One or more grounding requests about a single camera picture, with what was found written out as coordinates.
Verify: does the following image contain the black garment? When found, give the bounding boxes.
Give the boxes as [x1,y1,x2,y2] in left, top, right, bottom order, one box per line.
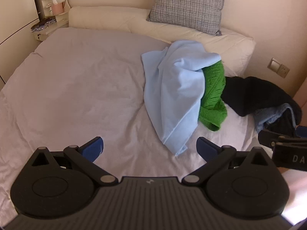
[221,76,302,125]

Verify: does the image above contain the white wardrobe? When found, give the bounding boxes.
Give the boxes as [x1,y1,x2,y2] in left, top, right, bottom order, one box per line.
[0,0,39,87]

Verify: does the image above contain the white bed sheet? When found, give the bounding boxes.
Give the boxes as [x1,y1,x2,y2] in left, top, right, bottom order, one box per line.
[1,28,257,225]

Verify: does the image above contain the green knitted sweater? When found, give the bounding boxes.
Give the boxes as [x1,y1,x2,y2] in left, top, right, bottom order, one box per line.
[198,61,227,131]

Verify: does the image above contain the cream bed headboard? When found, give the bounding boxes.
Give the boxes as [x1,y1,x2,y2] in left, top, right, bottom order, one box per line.
[69,6,256,76]

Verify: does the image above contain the pink cup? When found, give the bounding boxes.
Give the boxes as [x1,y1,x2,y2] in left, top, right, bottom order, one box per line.
[51,3,64,16]

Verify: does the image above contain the grey checked cushion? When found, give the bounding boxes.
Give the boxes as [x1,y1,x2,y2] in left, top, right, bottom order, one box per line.
[147,0,224,36]

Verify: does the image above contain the beige wall socket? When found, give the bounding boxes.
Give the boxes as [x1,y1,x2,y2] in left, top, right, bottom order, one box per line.
[268,58,290,78]

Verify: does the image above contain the light blue sweatshirt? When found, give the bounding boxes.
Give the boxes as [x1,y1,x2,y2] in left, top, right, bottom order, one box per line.
[142,40,221,156]

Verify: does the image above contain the white bedside shelf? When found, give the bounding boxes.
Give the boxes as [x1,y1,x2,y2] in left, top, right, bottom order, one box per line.
[31,0,69,42]

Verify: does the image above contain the blue denim garment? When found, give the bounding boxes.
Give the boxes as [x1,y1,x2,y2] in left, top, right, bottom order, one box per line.
[252,103,296,133]

